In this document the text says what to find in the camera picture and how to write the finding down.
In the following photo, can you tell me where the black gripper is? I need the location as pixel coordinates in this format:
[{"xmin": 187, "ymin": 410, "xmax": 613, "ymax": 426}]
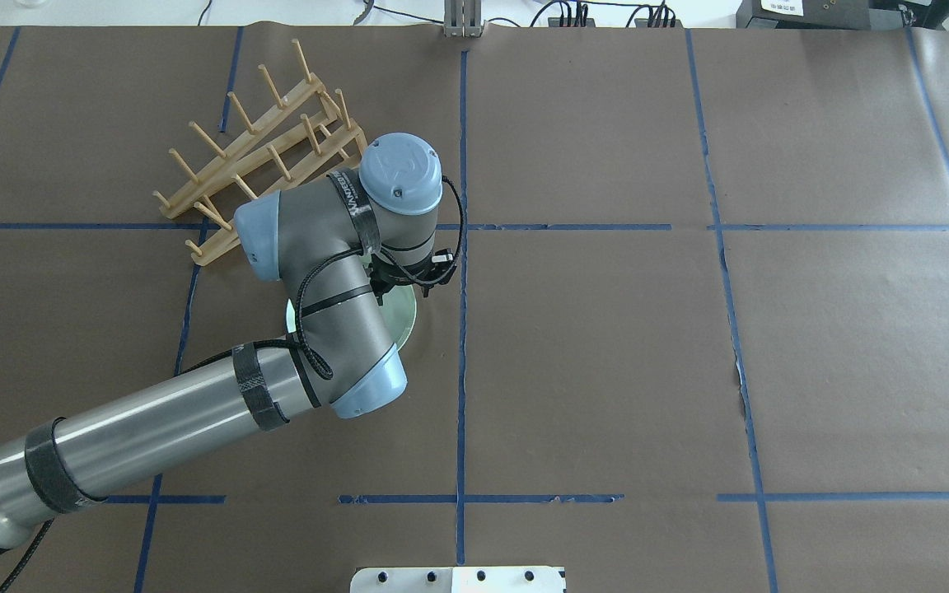
[{"xmin": 369, "ymin": 251, "xmax": 438, "ymax": 299}]

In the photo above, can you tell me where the light green ceramic plate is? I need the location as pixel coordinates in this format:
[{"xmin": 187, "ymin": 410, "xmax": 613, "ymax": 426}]
[{"xmin": 301, "ymin": 284, "xmax": 417, "ymax": 350}]

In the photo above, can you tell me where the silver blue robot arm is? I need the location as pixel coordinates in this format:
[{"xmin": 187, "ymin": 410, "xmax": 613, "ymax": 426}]
[{"xmin": 0, "ymin": 132, "xmax": 465, "ymax": 556}]

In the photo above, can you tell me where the wooden dish rack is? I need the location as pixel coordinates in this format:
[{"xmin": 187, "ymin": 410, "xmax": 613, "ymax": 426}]
[{"xmin": 153, "ymin": 39, "xmax": 369, "ymax": 266}]

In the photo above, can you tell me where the black power strip left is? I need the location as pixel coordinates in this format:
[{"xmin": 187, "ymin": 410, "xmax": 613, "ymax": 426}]
[{"xmin": 528, "ymin": 1, "xmax": 594, "ymax": 29}]

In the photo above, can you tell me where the black power strip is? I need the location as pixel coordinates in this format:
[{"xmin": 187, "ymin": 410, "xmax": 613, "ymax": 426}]
[
  {"xmin": 624, "ymin": 1, "xmax": 682, "ymax": 29},
  {"xmin": 528, "ymin": 1, "xmax": 594, "ymax": 29}
]

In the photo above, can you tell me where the black power strip right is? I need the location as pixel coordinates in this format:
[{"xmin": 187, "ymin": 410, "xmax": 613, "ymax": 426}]
[{"xmin": 624, "ymin": 1, "xmax": 682, "ymax": 29}]

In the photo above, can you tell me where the black equipment box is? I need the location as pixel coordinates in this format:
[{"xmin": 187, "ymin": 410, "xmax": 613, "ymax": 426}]
[{"xmin": 735, "ymin": 1, "xmax": 909, "ymax": 30}]

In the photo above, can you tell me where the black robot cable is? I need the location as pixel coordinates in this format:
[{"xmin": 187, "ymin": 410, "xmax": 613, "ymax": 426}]
[{"xmin": 292, "ymin": 247, "xmax": 376, "ymax": 381}]

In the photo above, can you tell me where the aluminium frame post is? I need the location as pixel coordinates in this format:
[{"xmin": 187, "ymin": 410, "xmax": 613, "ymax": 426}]
[{"xmin": 442, "ymin": 0, "xmax": 484, "ymax": 38}]

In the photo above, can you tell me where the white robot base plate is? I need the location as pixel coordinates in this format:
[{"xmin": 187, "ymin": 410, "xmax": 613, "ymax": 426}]
[{"xmin": 349, "ymin": 564, "xmax": 568, "ymax": 592}]

